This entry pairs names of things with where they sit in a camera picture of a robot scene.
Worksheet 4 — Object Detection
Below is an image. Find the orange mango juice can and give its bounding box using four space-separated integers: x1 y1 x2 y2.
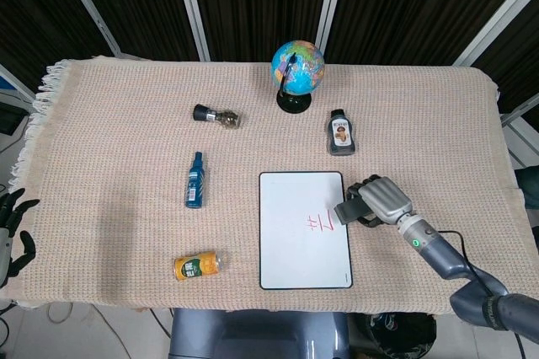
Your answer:
173 250 226 281

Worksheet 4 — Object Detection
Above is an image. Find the grey robot torso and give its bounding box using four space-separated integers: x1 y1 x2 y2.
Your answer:
168 308 350 359

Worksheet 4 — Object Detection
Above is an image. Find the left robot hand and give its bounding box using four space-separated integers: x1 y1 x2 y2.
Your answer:
0 188 41 291

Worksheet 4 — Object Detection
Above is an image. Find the black waste bin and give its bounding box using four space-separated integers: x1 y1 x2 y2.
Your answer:
369 312 439 359

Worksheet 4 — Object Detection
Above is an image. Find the beige woven tablecloth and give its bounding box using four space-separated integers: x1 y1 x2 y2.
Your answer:
8 56 527 319

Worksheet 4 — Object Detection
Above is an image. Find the blue desk globe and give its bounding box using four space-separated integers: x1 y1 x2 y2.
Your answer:
270 40 326 115

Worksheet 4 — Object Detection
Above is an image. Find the blue spray bottle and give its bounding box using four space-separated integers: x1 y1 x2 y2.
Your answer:
184 151 206 210

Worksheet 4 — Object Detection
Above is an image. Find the white partition post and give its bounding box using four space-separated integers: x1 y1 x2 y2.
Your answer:
452 0 539 67
171 0 211 62
52 0 124 57
315 0 351 61

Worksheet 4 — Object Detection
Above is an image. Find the white board with black frame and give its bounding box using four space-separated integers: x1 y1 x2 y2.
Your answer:
258 170 354 291

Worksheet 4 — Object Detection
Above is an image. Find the dark grey board eraser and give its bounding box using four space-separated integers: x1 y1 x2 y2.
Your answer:
334 196 370 225

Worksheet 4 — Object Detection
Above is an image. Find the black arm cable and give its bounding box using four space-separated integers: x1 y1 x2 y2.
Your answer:
437 230 527 359

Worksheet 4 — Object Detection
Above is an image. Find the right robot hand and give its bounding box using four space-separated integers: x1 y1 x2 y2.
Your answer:
345 174 414 229

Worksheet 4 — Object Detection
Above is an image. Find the glass pepper grinder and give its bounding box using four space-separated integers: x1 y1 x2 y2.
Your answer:
192 103 243 130

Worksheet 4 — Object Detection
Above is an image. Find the dark sauce bottle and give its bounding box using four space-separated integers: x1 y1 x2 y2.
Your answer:
325 109 357 157

